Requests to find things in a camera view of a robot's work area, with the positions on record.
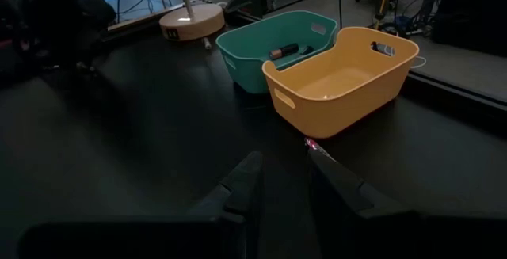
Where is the teal plastic bin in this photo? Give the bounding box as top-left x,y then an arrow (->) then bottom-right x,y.
215,10 -> 339,95

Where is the white shade table lamp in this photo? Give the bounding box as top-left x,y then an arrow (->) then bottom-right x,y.
158,0 -> 226,42

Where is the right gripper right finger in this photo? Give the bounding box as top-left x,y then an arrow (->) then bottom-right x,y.
307,147 -> 421,219

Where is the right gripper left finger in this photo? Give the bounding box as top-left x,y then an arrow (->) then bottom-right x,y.
189,150 -> 265,221

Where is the yellow cable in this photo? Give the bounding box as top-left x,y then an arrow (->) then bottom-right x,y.
374,0 -> 394,30

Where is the black computer tower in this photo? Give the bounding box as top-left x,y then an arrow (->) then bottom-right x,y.
430,0 -> 507,56

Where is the yellow plastic bin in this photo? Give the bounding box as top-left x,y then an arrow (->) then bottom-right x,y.
261,26 -> 421,139

